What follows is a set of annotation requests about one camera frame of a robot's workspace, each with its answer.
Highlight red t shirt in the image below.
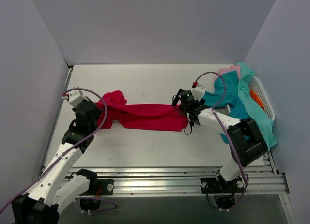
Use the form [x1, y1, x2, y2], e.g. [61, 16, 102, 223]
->
[97, 90, 188, 132]

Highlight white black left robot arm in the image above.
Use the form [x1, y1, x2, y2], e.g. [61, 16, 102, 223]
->
[11, 97, 102, 224]

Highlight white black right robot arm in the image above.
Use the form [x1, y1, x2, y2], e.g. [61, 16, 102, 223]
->
[171, 89, 268, 192]

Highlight blue t shirt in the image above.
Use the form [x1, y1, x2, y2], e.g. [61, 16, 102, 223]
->
[202, 70, 257, 144]

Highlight pink t shirt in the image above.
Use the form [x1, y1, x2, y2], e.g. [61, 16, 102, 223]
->
[217, 65, 241, 81]

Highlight light teal t shirt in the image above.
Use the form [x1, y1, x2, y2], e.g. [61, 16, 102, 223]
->
[236, 62, 278, 150]

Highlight orange t shirt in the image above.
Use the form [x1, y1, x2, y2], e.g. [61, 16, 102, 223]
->
[249, 89, 264, 110]

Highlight white perforated laundry basket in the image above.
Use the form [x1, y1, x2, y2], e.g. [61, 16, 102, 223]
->
[225, 76, 276, 120]

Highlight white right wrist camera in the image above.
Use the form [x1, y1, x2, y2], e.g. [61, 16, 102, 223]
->
[192, 81, 205, 101]

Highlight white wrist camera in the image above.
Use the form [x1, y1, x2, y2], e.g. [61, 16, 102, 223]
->
[192, 81, 205, 101]
[61, 87, 86, 108]

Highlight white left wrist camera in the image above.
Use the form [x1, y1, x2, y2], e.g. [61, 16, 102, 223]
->
[61, 87, 86, 108]

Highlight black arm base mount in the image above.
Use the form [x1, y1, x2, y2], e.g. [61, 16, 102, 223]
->
[80, 179, 114, 196]

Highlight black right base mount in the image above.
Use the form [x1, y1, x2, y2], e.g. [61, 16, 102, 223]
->
[200, 177, 244, 194]

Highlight aluminium frame rail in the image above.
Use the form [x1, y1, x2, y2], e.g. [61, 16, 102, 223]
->
[26, 151, 290, 199]

